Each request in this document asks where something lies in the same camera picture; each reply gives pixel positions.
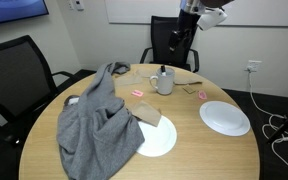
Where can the wall power outlet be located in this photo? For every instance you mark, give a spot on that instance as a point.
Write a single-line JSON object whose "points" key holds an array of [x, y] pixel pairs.
{"points": [[252, 66]]}

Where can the wall monitor screen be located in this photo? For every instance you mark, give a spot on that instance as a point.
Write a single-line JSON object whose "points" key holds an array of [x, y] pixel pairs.
{"points": [[13, 10]]}

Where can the brown napkin near edge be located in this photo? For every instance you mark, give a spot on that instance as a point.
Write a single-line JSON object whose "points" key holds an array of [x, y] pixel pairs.
{"points": [[136, 77]]}

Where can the white deep plate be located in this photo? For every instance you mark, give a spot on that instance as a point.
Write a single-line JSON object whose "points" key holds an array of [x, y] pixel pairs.
{"points": [[224, 118]]}

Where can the black office chair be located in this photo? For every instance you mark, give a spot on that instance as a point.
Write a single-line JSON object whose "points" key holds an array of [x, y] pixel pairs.
{"points": [[185, 58]]}

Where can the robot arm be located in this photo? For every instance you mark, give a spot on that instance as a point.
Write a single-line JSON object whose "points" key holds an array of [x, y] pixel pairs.
{"points": [[200, 6]]}

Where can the pink sticky note near mug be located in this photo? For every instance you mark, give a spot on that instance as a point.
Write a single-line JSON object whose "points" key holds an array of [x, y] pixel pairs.
{"points": [[137, 93]]}

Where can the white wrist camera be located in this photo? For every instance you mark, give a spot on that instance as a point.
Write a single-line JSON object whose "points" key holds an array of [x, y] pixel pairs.
{"points": [[211, 18]]}

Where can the white marker pen black cap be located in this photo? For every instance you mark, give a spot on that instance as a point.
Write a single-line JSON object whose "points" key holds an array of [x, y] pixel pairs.
{"points": [[163, 69]]}

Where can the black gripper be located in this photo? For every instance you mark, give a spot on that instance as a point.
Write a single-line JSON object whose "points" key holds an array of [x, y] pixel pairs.
{"points": [[186, 28]]}

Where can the grey cloth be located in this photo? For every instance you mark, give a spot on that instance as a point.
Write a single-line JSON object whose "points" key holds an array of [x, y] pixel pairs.
{"points": [[97, 134]]}

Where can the white flat plate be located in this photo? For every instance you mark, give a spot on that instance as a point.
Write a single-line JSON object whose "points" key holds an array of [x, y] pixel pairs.
{"points": [[158, 140]]}

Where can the small cardboard square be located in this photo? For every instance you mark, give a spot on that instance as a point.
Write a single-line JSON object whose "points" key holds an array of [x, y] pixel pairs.
{"points": [[189, 89]]}

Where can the white mug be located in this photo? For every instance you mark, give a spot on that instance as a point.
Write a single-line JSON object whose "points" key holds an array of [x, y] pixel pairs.
{"points": [[163, 81]]}

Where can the black mesh chair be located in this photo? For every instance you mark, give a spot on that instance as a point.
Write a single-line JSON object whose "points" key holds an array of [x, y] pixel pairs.
{"points": [[26, 81]]}

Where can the brown paper napkin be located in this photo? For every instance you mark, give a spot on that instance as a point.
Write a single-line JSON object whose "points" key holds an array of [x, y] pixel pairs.
{"points": [[181, 79]]}

